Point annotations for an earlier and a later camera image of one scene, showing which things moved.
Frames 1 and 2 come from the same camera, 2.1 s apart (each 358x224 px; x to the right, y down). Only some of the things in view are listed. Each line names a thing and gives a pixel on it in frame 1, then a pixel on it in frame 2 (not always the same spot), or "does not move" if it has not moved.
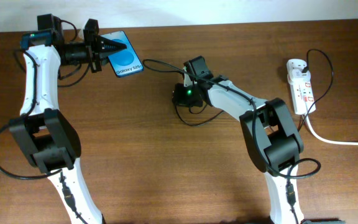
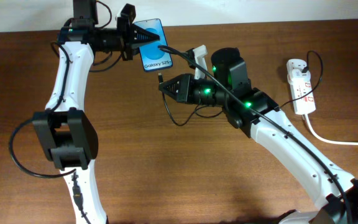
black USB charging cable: (325, 55) -> (305, 71)
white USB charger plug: (296, 76) does not move
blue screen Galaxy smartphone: (125, 61) -> (153, 58)
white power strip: (302, 97) does not move
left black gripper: (104, 45) -> (128, 37)
